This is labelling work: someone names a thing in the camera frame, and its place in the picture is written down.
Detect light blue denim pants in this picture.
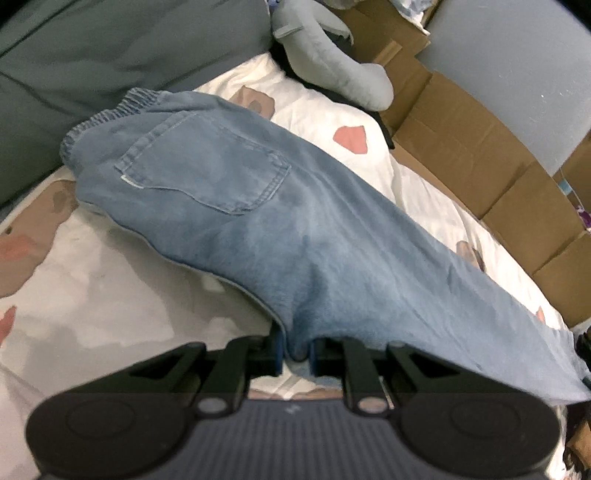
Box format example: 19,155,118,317
60,88,590,404

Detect cream bear print bedsheet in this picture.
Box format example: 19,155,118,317
1,54,565,479

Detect brown cardboard sheet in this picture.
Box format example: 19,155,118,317
335,1,590,327

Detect black cloth under pillow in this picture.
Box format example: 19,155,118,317
270,29,394,148

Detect grey neck pillow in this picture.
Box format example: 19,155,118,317
271,1,394,112

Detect grey upholstered headboard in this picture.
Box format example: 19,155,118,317
419,0,591,174

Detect dark grey quilt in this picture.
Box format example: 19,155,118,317
1,1,271,202

